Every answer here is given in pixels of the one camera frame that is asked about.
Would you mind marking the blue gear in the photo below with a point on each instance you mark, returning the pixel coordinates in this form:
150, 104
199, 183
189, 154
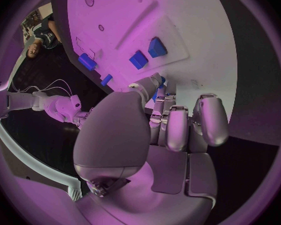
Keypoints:
163, 82

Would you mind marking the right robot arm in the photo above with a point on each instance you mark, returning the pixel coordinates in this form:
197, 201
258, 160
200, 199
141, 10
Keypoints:
58, 106

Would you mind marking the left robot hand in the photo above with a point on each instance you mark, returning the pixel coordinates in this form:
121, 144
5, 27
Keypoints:
121, 135

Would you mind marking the person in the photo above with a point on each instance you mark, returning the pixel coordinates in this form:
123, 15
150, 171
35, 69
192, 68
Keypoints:
43, 35

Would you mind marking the large blue block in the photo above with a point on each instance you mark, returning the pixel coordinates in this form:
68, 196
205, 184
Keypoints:
156, 48

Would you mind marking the small blue cylinder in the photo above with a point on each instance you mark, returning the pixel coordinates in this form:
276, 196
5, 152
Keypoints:
106, 80

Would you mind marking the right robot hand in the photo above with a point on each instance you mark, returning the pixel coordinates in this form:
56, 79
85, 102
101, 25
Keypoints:
84, 117

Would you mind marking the small blue block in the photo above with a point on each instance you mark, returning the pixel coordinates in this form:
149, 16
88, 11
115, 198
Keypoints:
138, 60

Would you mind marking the white task board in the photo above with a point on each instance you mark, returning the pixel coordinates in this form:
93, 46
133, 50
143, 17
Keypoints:
201, 41

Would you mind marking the thick blue cylinder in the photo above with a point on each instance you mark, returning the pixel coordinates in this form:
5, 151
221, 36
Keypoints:
87, 61

